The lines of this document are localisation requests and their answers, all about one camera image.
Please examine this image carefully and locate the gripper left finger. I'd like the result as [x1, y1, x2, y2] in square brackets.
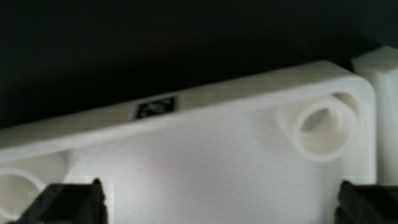
[13, 179, 108, 224]

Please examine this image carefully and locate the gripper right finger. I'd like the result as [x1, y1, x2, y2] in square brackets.
[333, 181, 398, 224]

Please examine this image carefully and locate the white desk top panel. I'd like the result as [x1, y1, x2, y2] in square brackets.
[0, 62, 376, 224]

